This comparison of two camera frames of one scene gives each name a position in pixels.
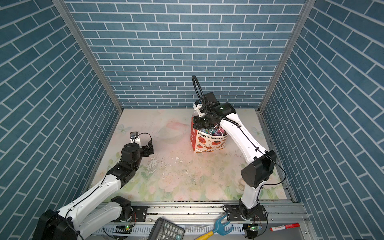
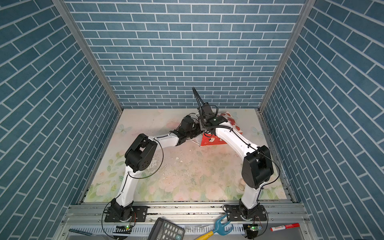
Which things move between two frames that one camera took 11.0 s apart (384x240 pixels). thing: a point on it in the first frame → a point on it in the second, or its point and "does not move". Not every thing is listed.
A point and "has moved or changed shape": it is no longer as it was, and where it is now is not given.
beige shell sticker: x=241 y=185 does not move
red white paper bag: x=207 y=139 has moved or changed shape
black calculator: x=164 y=229 does not move
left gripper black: x=144 y=149 → x=196 y=126
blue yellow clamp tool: x=218 y=229 does not move
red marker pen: x=283 y=227 does not move
